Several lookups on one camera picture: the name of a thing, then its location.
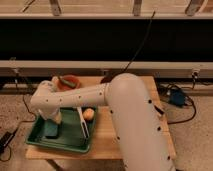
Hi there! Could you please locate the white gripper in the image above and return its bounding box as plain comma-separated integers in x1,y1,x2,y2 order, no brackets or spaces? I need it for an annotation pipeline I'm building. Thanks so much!
38,108,62,124

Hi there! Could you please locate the green sponge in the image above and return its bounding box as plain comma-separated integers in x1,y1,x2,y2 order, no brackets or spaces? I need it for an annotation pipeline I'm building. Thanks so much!
44,120,59,138

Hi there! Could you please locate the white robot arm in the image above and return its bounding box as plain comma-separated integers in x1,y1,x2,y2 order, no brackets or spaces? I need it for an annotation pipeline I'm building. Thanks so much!
31,73,175,171

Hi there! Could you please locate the green plastic tray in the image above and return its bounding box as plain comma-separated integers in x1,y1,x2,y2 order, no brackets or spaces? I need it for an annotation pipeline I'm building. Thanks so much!
26,107,98,153

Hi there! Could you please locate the white dish brush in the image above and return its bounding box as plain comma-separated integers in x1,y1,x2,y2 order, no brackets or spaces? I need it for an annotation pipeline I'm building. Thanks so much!
77,107,90,139

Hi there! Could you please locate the yellow round fruit toy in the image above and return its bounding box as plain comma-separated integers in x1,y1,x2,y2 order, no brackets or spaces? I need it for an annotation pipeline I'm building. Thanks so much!
83,108,94,121

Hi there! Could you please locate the green cucumber toy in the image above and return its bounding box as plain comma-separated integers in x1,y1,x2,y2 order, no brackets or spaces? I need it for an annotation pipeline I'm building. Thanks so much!
58,76,76,88

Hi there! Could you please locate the orange bowl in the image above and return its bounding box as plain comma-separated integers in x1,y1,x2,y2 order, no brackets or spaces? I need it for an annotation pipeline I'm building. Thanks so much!
57,75,81,91

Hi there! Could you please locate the black power adapter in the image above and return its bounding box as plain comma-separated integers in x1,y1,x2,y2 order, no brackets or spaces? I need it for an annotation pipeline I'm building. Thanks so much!
0,132,14,154

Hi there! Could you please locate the dark red bowl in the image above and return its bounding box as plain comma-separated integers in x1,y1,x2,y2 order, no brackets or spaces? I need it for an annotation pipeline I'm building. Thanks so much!
100,77,113,83

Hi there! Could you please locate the blue power box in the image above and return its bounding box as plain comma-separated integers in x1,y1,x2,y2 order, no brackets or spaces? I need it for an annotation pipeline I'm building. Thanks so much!
169,91,185,107

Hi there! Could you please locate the black floor cable left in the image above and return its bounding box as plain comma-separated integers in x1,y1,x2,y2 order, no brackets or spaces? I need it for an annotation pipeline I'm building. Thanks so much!
0,73,38,163

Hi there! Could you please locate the black floor cable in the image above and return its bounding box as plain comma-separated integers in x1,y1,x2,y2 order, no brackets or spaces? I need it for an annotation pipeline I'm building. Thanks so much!
0,73,38,163
156,83,198,126

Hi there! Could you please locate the metal rail frame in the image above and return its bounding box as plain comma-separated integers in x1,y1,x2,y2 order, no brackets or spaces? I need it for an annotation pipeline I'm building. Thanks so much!
0,60,213,79

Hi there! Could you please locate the black hanging cable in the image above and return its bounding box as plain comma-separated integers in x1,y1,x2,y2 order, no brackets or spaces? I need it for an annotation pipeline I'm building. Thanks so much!
116,9,157,77

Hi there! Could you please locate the black floor cable right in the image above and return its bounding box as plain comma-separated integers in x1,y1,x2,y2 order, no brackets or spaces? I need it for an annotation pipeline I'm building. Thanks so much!
156,83,198,126

